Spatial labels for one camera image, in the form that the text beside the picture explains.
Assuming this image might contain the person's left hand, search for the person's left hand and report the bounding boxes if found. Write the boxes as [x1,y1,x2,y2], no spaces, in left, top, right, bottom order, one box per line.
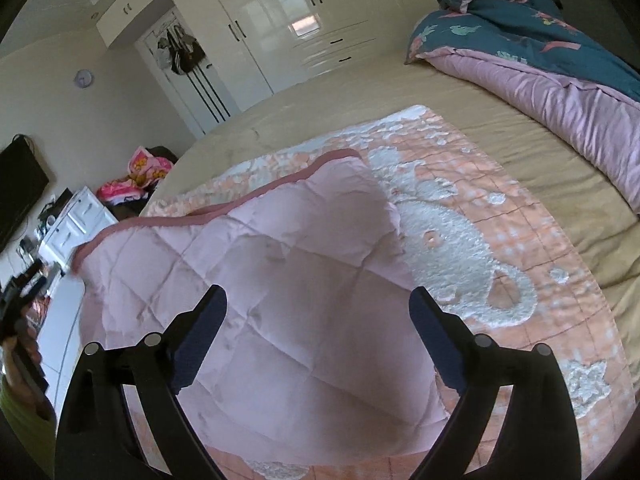
[0,332,51,413]

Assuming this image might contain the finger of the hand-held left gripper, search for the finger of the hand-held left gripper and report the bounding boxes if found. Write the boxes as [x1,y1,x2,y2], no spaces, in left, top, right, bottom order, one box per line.
[11,259,46,295]

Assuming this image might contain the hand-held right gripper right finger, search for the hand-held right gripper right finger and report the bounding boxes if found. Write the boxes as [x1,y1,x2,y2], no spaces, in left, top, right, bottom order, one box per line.
[408,286,581,480]

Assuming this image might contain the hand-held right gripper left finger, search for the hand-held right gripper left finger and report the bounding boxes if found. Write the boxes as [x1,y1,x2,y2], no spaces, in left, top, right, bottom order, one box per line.
[54,284,228,480]

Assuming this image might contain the hanging dark bags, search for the hanging dark bags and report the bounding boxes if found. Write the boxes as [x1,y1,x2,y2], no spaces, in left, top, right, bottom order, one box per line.
[154,24,207,76]

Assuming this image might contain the orange and white patterned blanket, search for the orange and white patterned blanket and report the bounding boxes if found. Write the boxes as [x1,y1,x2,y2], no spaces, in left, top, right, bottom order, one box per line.
[120,104,638,480]

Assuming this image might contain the person's left forearm green sleeve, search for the person's left forearm green sleeve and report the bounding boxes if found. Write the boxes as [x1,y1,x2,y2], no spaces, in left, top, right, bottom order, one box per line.
[0,375,57,480]

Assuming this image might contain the bed with beige sheet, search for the bed with beige sheet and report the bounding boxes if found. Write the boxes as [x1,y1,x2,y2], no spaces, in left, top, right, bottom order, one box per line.
[140,35,640,396]

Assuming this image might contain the white door with black stripes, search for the white door with black stripes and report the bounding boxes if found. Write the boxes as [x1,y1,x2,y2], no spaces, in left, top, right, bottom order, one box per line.
[134,7,242,137]

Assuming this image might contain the pink padded jacket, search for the pink padded jacket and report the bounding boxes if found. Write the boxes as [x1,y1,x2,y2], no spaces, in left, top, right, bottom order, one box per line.
[72,149,451,453]

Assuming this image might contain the teal and pink quilt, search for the teal and pink quilt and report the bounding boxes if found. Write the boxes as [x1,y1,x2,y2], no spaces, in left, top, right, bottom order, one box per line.
[404,0,640,213]

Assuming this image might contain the dark chair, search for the dark chair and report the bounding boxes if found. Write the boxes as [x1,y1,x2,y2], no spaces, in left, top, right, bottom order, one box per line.
[107,146,179,222]

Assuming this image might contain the glossy white wardrobe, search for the glossy white wardrobe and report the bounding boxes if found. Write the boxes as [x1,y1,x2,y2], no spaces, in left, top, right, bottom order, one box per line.
[90,0,441,111]

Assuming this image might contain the black television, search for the black television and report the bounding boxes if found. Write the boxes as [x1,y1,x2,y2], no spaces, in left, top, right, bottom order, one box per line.
[0,135,51,253]

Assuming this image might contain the pink and yellow bag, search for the pink and yellow bag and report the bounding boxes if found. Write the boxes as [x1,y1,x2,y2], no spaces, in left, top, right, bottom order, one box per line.
[96,146,173,204]

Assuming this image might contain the white dresser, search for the white dresser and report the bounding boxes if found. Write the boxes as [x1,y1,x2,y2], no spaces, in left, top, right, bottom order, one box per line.
[37,186,119,266]

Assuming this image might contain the white table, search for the white table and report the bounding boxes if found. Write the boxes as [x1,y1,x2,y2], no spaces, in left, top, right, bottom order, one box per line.
[36,264,87,403]

